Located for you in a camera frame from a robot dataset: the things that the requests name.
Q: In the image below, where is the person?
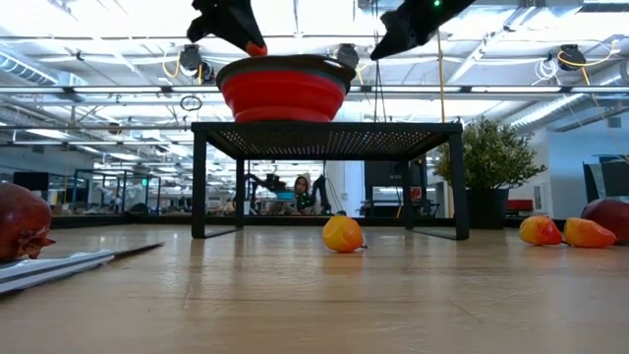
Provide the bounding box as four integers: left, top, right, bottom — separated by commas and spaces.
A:
292, 172, 318, 216

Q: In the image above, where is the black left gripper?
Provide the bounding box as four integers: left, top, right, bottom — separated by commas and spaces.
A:
186, 0, 269, 52

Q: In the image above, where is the green potted plant black pot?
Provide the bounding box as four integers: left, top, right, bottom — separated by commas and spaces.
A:
432, 116, 547, 231

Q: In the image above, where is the knife with teal white handle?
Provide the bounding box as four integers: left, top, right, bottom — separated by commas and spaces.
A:
0, 241, 166, 296

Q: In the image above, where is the orange pointed toy pear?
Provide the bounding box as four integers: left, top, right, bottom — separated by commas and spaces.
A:
563, 217, 618, 250

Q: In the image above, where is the dark panel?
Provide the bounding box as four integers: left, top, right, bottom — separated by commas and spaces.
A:
583, 159, 629, 199

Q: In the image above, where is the black mesh metal rack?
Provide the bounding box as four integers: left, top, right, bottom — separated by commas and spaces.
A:
190, 121, 471, 242

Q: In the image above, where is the black hanging cable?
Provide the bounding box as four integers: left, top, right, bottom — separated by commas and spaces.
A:
372, 58, 387, 124

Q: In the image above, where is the dark red pomegranate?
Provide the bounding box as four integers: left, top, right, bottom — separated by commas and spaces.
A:
581, 198, 629, 246
0, 182, 56, 263

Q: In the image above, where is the small hanging cable loop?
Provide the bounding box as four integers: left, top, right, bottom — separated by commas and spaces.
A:
179, 94, 203, 113

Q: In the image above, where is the small black monitor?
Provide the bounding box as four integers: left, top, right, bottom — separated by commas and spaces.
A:
13, 171, 50, 192

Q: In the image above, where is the yellow cable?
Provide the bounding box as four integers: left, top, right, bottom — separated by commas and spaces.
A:
434, 29, 447, 124

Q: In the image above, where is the red yellow toy pear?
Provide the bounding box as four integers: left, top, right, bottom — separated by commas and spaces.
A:
518, 214, 564, 247

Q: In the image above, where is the yellow orange toy pear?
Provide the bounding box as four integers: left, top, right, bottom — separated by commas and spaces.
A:
321, 215, 370, 255

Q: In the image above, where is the black ceiling cord reel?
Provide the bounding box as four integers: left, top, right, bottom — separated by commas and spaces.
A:
335, 42, 362, 70
178, 43, 216, 86
556, 43, 588, 73

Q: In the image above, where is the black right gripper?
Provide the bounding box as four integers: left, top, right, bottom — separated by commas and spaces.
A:
369, 0, 478, 62

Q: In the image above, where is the red collapsible bowl grey rim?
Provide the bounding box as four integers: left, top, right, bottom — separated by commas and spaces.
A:
214, 53, 358, 124

